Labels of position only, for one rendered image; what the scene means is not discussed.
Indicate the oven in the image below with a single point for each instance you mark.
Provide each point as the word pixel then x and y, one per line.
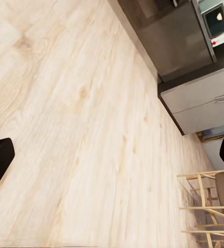
pixel 150 11

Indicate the fridge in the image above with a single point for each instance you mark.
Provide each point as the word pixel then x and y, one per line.
pixel 195 100

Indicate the microwave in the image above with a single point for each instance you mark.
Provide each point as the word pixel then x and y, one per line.
pixel 213 16

